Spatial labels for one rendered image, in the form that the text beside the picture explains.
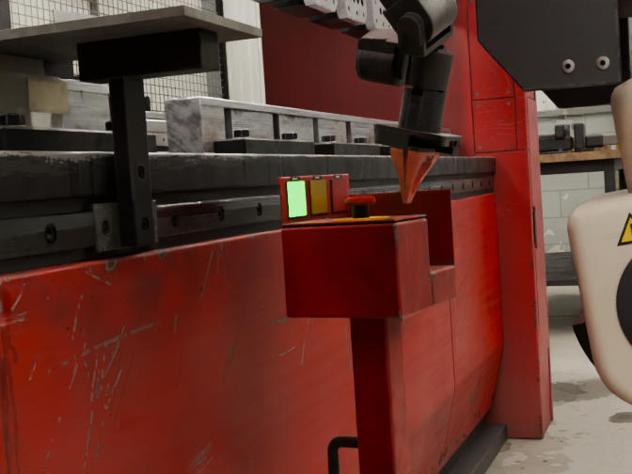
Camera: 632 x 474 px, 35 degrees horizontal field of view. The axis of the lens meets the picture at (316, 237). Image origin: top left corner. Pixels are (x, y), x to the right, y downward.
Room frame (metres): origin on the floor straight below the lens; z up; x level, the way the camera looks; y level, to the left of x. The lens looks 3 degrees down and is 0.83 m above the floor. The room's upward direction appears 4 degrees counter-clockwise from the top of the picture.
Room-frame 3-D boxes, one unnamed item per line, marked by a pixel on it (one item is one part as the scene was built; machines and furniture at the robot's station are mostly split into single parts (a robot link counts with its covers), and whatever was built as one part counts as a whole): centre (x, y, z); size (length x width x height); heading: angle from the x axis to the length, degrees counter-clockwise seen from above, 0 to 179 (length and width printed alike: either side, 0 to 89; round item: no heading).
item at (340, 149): (2.03, -0.07, 0.89); 0.30 x 0.05 x 0.03; 159
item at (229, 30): (1.06, 0.20, 1.00); 0.26 x 0.18 x 0.01; 69
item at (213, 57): (1.05, 0.16, 0.88); 0.14 x 0.04 x 0.22; 69
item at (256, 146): (1.66, 0.07, 0.89); 0.30 x 0.05 x 0.03; 159
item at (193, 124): (2.30, -0.11, 0.92); 1.67 x 0.06 x 0.10; 159
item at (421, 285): (1.32, -0.07, 0.75); 0.20 x 0.16 x 0.18; 152
